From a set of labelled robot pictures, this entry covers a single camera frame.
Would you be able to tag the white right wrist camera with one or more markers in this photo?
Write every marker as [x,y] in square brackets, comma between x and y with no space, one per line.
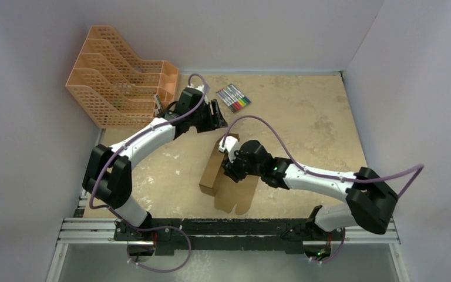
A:
[228,145]

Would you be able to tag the brown cardboard box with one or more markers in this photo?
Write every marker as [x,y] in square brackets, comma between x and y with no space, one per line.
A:
[229,196]

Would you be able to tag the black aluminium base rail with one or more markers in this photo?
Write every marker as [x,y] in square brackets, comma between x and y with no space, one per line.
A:
[291,236]

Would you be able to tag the orange plastic file rack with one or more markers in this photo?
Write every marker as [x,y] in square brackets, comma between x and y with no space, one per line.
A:
[114,86]

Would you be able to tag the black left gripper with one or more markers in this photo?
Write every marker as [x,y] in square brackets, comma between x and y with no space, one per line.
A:
[214,121]

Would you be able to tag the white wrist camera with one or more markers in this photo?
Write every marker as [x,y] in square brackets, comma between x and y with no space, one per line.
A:
[200,88]
[228,145]

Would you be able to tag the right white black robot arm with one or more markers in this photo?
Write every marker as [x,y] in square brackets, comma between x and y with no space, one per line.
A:
[365,200]

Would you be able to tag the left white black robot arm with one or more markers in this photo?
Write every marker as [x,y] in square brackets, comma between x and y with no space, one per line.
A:
[108,175]

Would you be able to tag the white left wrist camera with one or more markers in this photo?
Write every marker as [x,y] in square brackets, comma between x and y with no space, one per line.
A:
[200,88]

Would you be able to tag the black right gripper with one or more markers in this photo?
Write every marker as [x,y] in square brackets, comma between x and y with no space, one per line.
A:
[231,167]

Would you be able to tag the pack of coloured markers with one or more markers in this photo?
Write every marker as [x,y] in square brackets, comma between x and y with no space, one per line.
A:
[233,98]

